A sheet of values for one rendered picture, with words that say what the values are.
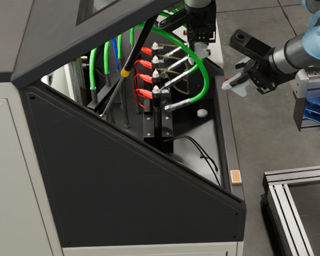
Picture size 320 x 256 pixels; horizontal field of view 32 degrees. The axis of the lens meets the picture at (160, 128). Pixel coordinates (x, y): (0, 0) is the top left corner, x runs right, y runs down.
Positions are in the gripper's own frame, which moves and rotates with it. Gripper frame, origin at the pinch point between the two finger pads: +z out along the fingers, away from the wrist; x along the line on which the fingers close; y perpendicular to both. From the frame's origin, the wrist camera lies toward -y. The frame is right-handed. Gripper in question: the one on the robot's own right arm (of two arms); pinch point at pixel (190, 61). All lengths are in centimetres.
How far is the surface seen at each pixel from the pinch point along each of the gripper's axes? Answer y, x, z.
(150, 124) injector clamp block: -13.2, 2.9, 28.1
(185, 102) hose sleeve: -1.9, -11.0, 7.2
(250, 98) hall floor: 46, 129, 126
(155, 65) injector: -10.9, 16.1, 13.1
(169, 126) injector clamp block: -6.7, 1.5, 28.1
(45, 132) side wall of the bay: -39, -33, -4
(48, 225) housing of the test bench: -45, -33, 35
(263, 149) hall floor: 47, 84, 126
